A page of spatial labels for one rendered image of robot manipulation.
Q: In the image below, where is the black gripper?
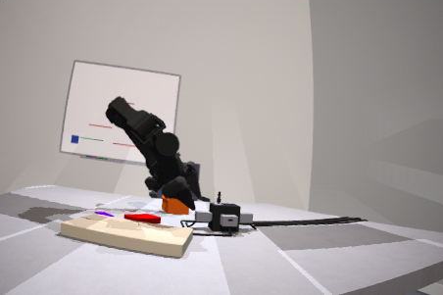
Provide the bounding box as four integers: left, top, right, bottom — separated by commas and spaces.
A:
157, 152, 201, 211

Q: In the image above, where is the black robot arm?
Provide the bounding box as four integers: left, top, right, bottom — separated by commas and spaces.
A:
105, 96, 180, 193

